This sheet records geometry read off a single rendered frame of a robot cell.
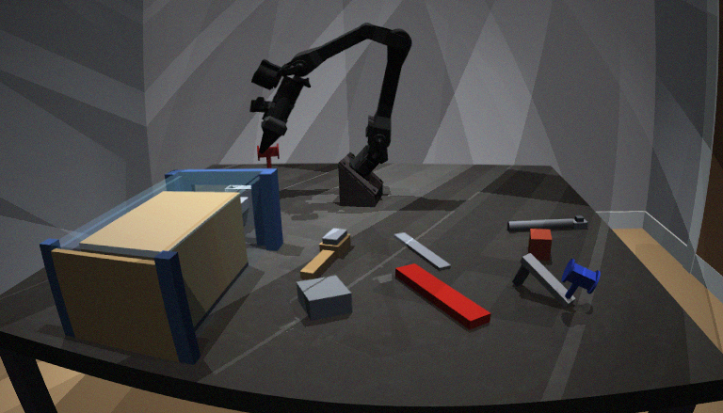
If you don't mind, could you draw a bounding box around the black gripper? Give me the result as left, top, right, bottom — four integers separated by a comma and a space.
259, 93, 295, 153

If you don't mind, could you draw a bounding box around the clear-panelled rack with blue uprights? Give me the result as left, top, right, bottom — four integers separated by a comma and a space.
40, 170, 281, 365

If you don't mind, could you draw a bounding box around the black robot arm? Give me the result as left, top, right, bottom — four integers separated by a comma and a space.
249, 23, 411, 181

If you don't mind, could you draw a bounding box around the red rectangular bar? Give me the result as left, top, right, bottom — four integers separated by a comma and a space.
395, 264, 491, 330

